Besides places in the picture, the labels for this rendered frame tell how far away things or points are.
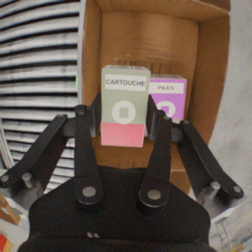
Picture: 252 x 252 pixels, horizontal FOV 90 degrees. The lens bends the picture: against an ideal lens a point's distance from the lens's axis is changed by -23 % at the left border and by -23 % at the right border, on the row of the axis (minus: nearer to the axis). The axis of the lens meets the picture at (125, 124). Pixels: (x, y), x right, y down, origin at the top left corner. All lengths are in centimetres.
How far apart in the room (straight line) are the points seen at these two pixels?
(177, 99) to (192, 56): 14
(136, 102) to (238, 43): 160
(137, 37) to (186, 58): 15
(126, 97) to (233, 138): 186
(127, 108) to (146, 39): 30
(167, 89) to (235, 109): 147
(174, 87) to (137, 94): 24
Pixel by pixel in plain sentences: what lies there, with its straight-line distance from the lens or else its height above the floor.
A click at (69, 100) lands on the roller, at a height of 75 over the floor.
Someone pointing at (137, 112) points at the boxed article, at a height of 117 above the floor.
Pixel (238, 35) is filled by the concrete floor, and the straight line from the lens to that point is 175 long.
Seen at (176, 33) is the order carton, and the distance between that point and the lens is 49.
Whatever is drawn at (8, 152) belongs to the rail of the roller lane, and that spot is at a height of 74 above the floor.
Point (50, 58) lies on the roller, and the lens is 67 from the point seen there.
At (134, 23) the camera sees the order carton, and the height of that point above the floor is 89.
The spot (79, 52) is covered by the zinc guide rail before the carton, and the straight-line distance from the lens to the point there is 48.
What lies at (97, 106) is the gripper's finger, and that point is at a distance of 17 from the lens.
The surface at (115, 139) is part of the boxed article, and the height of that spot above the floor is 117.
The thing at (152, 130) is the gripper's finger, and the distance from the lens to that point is 16.
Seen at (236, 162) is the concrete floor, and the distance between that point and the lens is 231.
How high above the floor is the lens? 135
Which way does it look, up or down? 65 degrees down
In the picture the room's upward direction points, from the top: 180 degrees counter-clockwise
